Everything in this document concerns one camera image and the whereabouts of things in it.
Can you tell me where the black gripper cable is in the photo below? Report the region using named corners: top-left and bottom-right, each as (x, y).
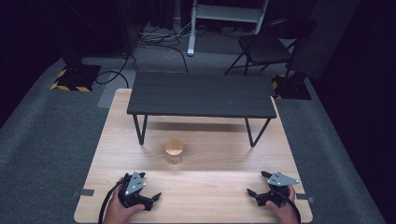
top-left (97, 180), bottom-right (126, 224)
top-left (274, 189), bottom-right (303, 224)

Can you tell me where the black floor cable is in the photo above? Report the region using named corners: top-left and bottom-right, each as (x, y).
top-left (94, 52), bottom-right (139, 90)

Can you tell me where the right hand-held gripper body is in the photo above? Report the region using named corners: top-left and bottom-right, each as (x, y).
top-left (256, 172), bottom-right (301, 209)

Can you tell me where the white metal stand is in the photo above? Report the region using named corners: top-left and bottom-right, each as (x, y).
top-left (186, 0), bottom-right (270, 57)

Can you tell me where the glass jar with wooden lid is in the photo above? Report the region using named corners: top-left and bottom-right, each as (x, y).
top-left (163, 137), bottom-right (185, 166)

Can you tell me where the person's left hand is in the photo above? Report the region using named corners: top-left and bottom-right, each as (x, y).
top-left (102, 176), bottom-right (146, 224)

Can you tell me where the black shelf riser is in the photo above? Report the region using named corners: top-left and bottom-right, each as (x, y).
top-left (126, 71), bottom-right (277, 148)

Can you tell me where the black folding chair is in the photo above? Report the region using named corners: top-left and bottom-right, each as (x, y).
top-left (224, 18), bottom-right (318, 77)

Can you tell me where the person's right hand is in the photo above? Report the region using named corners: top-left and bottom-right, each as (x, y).
top-left (264, 185), bottom-right (301, 224)

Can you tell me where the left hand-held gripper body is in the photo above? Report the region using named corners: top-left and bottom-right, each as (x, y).
top-left (117, 170), bottom-right (154, 212)

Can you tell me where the black stand base striped tape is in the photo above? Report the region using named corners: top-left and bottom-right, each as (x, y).
top-left (271, 72), bottom-right (313, 101)
top-left (49, 54), bottom-right (103, 93)

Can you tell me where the bundle of floor cables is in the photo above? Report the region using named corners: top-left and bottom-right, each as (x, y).
top-left (135, 21), bottom-right (206, 75)

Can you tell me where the grey tape strip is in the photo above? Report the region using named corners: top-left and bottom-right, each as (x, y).
top-left (295, 192), bottom-right (316, 203)
top-left (72, 188), bottom-right (95, 198)

